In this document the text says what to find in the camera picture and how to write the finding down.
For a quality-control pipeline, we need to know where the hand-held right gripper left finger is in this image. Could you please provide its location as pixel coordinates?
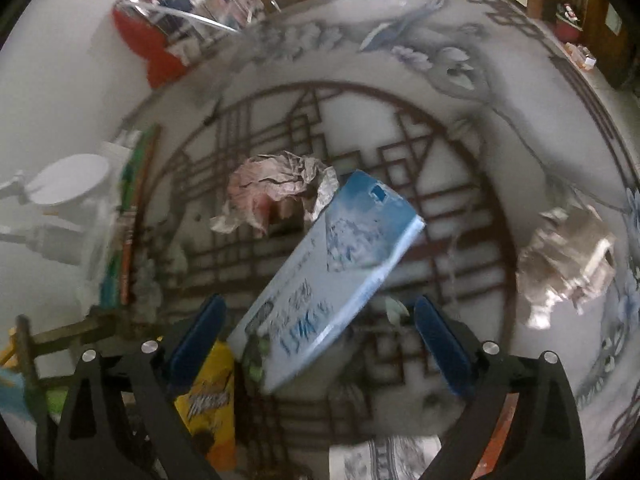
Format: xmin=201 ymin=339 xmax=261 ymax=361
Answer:
xmin=52 ymin=294 xmax=227 ymax=480

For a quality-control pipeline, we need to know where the green book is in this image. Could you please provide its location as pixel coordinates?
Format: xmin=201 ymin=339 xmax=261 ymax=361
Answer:
xmin=100 ymin=125 xmax=162 ymax=312

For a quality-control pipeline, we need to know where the red bucket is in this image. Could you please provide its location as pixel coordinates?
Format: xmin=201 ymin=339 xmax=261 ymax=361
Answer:
xmin=555 ymin=2 xmax=584 ymax=44

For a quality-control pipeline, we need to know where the blue tissue packet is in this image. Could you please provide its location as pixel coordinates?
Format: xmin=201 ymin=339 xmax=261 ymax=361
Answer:
xmin=227 ymin=170 xmax=426 ymax=394

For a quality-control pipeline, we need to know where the low television cabinet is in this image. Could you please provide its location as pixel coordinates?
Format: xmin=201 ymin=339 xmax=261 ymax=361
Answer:
xmin=526 ymin=0 xmax=559 ymax=24

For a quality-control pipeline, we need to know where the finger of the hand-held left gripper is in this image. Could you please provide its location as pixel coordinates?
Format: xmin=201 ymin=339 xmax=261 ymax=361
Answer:
xmin=30 ymin=312 xmax=126 ymax=361
xmin=15 ymin=315 xmax=51 ymax=461

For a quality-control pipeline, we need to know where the white crumpled paper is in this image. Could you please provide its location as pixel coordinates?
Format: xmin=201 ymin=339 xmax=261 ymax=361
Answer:
xmin=515 ymin=200 xmax=617 ymax=331

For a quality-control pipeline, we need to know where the pinkish crumpled paper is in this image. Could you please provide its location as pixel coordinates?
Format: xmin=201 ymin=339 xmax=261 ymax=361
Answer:
xmin=210 ymin=150 xmax=340 ymax=239

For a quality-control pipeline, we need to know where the yellow snack bag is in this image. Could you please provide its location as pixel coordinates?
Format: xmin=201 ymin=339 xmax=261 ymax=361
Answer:
xmin=172 ymin=340 xmax=237 ymax=472

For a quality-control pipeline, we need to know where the red cloth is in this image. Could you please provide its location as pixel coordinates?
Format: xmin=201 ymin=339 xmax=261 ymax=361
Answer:
xmin=111 ymin=0 xmax=194 ymax=89

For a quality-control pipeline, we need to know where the small cardboard box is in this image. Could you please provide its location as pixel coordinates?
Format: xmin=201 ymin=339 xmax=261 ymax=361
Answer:
xmin=565 ymin=42 xmax=599 ymax=69

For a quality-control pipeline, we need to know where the white desk lamp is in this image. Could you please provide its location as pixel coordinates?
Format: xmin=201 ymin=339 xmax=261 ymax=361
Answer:
xmin=0 ymin=152 xmax=114 ymax=272

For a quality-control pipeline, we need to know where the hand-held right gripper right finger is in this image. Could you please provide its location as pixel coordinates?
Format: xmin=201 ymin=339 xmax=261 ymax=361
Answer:
xmin=414 ymin=296 xmax=586 ymax=480

